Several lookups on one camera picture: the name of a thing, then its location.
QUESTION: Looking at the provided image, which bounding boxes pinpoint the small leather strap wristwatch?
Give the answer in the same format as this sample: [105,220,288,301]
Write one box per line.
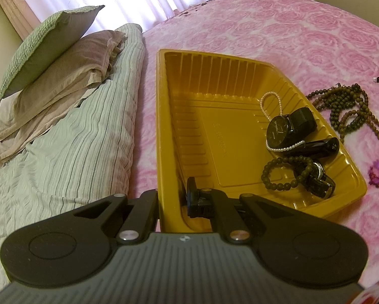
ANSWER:
[298,161,336,200]

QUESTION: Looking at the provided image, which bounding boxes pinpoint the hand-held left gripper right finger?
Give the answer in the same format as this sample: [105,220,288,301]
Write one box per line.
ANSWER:
[186,177,292,246]

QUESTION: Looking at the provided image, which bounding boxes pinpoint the glossy black oblong case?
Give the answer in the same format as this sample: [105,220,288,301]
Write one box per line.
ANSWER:
[287,137,341,158]

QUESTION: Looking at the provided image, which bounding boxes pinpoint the long brown bead necklace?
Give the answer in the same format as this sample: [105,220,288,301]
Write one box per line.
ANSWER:
[305,83,379,145]

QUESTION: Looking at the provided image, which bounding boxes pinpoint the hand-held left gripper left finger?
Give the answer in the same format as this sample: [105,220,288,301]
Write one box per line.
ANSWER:
[72,189,160,245]

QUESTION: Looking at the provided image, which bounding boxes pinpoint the red and white cloth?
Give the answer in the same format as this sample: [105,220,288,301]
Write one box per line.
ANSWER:
[351,279,379,304]

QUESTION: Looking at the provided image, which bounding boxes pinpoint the yellow plastic tray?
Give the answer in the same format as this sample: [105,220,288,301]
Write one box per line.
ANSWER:
[156,49,367,232]

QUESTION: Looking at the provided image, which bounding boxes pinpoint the green pillow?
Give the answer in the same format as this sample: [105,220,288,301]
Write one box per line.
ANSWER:
[0,5,106,107]

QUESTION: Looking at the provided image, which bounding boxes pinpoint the brown bead bracelet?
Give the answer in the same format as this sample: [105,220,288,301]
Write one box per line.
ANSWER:
[261,156,314,193]

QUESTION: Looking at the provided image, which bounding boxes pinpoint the white pearl strand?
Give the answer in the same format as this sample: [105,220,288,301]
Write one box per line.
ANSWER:
[259,91,306,153]

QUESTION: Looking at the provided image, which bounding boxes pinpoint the beige pillow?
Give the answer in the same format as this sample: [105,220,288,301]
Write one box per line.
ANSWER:
[0,29,127,168]

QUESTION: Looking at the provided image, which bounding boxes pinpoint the black mesh band wristwatch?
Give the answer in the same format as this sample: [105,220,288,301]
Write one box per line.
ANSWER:
[266,107,318,149]

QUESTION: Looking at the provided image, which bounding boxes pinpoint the pink floral blanket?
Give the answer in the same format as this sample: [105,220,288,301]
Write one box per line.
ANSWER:
[128,0,379,289]

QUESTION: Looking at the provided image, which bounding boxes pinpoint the green striped quilt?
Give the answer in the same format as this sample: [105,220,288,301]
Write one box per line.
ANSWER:
[0,23,146,293]

